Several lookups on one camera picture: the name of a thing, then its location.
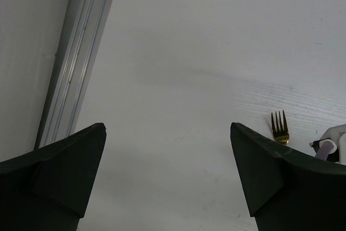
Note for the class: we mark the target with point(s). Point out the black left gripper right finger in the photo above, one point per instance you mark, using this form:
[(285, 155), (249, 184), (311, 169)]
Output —
[(286, 189)]

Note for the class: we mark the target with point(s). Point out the gold fork green handle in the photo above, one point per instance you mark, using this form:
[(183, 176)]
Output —
[(279, 127)]

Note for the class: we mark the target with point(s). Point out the aluminium rail frame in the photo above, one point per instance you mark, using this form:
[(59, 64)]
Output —
[(81, 35)]

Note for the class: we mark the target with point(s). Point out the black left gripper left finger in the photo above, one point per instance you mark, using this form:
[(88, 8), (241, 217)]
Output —
[(49, 188)]

